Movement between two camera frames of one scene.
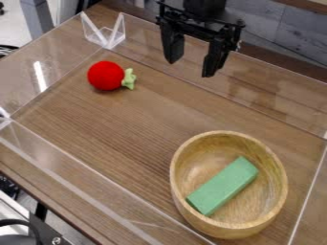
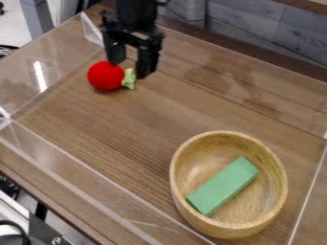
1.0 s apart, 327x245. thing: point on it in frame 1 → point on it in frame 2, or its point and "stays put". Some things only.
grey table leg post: x=38 y=16 stays put
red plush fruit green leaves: x=107 y=76 stays put
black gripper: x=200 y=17 → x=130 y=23
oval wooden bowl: x=229 y=184 stays put
